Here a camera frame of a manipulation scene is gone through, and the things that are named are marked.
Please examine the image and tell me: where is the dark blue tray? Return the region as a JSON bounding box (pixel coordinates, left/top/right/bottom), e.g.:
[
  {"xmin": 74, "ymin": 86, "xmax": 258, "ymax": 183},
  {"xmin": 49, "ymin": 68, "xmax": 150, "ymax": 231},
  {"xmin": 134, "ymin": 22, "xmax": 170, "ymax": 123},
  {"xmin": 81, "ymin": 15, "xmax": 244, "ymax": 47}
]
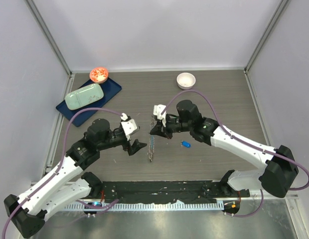
[{"xmin": 55, "ymin": 78, "xmax": 122, "ymax": 127}]

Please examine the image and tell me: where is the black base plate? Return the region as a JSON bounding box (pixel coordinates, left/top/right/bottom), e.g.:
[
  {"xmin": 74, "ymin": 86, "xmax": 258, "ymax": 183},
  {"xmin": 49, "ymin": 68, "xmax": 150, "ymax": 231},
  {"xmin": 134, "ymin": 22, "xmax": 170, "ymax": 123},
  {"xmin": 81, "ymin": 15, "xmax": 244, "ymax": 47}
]
[{"xmin": 97, "ymin": 180, "xmax": 250, "ymax": 204}]

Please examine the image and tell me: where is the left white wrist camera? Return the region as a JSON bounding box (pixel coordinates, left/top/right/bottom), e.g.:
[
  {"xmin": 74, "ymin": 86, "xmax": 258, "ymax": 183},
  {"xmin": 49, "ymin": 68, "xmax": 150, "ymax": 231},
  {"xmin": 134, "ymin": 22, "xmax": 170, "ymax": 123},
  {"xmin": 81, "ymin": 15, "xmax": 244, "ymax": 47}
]
[{"xmin": 120, "ymin": 113, "xmax": 140, "ymax": 141}]

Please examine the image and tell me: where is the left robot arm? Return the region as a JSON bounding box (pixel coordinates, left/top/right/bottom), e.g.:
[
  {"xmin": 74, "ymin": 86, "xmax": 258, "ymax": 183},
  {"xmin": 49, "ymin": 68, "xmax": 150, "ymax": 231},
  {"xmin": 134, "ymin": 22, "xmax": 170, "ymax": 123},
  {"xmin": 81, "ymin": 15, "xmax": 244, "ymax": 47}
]
[{"xmin": 3, "ymin": 115, "xmax": 146, "ymax": 239}]

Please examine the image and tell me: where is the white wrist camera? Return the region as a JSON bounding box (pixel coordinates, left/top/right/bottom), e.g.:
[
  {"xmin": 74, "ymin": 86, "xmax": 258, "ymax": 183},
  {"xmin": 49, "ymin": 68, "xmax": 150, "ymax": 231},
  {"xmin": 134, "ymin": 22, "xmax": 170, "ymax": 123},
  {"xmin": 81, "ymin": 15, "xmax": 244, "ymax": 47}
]
[
  {"xmin": 120, "ymin": 113, "xmax": 140, "ymax": 141},
  {"xmin": 153, "ymin": 105, "xmax": 166, "ymax": 127}
]

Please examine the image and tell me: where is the white slotted cable duct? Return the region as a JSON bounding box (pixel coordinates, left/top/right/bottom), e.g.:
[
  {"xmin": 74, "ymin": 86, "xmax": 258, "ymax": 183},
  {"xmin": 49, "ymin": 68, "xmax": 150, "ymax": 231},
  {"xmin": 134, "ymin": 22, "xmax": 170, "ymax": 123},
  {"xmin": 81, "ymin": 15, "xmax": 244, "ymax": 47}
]
[{"xmin": 61, "ymin": 200, "xmax": 224, "ymax": 212}]

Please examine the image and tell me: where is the blue tagged key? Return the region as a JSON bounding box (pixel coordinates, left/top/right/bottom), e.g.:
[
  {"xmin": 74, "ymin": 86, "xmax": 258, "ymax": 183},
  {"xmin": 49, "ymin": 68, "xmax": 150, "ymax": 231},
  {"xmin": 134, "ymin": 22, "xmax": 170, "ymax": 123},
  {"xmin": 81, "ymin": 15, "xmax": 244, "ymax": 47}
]
[{"xmin": 181, "ymin": 141, "xmax": 191, "ymax": 148}]

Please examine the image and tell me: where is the red patterned bowl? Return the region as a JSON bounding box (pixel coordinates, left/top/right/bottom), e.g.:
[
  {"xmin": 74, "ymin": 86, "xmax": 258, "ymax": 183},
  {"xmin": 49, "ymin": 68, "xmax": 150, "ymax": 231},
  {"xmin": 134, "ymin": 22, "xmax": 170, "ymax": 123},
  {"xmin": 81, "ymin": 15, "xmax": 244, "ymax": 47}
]
[{"xmin": 89, "ymin": 67, "xmax": 109, "ymax": 84}]

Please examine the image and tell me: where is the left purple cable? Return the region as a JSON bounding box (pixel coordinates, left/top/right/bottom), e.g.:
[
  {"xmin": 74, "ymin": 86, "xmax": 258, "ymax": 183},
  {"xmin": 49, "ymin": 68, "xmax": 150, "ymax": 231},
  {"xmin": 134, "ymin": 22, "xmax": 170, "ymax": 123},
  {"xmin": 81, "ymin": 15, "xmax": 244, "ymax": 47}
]
[{"xmin": 3, "ymin": 107, "xmax": 125, "ymax": 239}]

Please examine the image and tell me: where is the pale green oblong dish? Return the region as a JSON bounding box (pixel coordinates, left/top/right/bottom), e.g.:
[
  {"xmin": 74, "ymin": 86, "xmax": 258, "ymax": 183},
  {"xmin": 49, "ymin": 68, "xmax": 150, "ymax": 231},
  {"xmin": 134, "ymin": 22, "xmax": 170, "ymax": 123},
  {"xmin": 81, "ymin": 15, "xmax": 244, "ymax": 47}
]
[{"xmin": 65, "ymin": 83, "xmax": 104, "ymax": 110}]

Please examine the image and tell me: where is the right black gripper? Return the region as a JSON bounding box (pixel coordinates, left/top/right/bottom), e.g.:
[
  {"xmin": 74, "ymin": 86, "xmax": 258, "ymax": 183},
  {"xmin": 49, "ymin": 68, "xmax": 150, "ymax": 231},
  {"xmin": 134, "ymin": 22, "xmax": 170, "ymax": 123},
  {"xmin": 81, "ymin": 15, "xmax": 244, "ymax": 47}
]
[{"xmin": 151, "ymin": 114, "xmax": 192, "ymax": 140}]

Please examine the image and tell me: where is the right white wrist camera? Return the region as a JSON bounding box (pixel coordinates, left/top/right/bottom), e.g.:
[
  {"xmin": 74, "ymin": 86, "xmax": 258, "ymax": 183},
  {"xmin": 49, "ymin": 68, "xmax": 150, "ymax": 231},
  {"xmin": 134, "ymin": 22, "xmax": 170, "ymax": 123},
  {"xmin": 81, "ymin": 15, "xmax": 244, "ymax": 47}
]
[{"xmin": 153, "ymin": 105, "xmax": 166, "ymax": 127}]

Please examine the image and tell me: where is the large keyring with blue handle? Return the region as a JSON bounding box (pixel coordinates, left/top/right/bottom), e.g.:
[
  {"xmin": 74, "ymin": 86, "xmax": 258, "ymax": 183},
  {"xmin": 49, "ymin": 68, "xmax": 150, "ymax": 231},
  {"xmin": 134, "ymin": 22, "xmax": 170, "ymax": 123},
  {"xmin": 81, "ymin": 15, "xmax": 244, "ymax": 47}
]
[{"xmin": 148, "ymin": 119, "xmax": 155, "ymax": 162}]

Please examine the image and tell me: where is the white ceramic bowl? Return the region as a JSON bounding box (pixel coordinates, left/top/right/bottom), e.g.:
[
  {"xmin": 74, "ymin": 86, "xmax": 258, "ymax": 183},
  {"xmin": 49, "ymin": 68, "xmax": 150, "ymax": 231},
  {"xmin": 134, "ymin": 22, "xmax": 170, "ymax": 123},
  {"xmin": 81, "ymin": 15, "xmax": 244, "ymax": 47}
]
[{"xmin": 176, "ymin": 72, "xmax": 196, "ymax": 90}]

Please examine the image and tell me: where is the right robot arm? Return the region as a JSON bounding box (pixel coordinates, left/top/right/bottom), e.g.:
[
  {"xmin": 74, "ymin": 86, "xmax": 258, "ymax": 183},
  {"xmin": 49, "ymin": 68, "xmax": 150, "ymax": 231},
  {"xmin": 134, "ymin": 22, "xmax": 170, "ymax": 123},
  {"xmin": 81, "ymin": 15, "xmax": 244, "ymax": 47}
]
[{"xmin": 150, "ymin": 100, "xmax": 299, "ymax": 198}]

